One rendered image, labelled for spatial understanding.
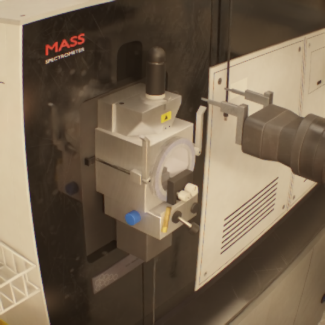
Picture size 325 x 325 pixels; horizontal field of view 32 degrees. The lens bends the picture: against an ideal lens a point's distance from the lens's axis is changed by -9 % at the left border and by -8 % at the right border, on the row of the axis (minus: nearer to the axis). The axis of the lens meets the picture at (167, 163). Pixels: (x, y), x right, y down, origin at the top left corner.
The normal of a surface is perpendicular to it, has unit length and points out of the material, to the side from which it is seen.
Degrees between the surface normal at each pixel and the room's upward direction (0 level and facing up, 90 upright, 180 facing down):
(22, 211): 90
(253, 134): 90
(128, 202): 90
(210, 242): 90
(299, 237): 0
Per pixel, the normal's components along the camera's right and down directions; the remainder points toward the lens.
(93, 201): 0.79, 0.30
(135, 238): -0.61, 0.35
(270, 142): -0.31, 0.43
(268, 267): 0.03, -0.89
